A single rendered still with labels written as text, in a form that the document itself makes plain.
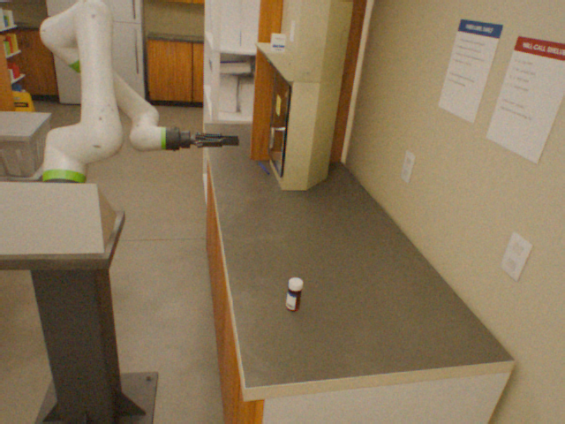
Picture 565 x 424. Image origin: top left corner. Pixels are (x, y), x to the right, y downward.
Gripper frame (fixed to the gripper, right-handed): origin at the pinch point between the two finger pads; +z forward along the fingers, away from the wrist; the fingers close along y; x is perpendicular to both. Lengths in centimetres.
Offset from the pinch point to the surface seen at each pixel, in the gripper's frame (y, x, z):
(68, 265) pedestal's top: -55, 22, -54
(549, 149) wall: -90, -31, 67
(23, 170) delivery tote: 148, 78, -134
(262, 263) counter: -61, 20, 5
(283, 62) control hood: -4.6, -33.5, 18.6
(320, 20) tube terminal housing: -4, -49, 31
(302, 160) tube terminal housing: -5.0, 6.2, 30.7
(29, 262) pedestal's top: -55, 21, -64
